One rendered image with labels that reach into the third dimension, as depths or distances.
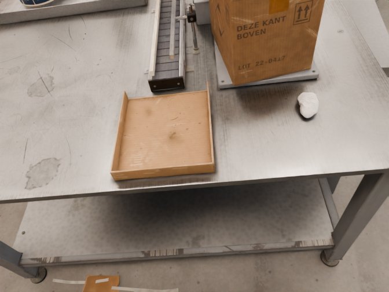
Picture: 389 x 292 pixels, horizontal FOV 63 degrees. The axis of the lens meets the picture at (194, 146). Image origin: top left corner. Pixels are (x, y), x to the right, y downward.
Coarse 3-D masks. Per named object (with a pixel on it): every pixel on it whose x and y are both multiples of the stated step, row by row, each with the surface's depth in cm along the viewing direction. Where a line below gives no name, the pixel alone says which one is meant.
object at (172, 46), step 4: (172, 0) 108; (172, 4) 107; (172, 8) 105; (172, 12) 104; (172, 16) 102; (172, 20) 101; (172, 24) 99; (172, 28) 98; (172, 32) 96; (172, 36) 95; (172, 40) 94; (172, 44) 93; (172, 48) 91; (172, 52) 90; (172, 56) 90
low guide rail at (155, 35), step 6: (156, 6) 116; (156, 12) 114; (156, 18) 111; (156, 24) 109; (156, 30) 107; (156, 36) 105; (156, 42) 104; (156, 48) 103; (150, 66) 95; (150, 72) 94
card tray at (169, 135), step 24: (168, 96) 98; (192, 96) 97; (120, 120) 90; (144, 120) 93; (168, 120) 92; (192, 120) 91; (120, 144) 88; (144, 144) 87; (168, 144) 86; (192, 144) 85; (120, 168) 83; (144, 168) 83; (168, 168) 78; (192, 168) 78
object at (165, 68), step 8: (168, 0) 125; (176, 0) 124; (160, 8) 122; (168, 8) 121; (176, 8) 121; (160, 16) 119; (168, 16) 118; (160, 24) 115; (168, 24) 114; (176, 24) 114; (160, 32) 112; (168, 32) 111; (176, 32) 111; (160, 40) 109; (168, 40) 108; (176, 40) 108; (160, 48) 106; (168, 48) 106; (176, 48) 105; (160, 56) 103; (168, 56) 103; (176, 56) 102; (160, 64) 101; (168, 64) 100; (176, 64) 100; (160, 72) 98; (168, 72) 98; (176, 72) 97; (152, 80) 97
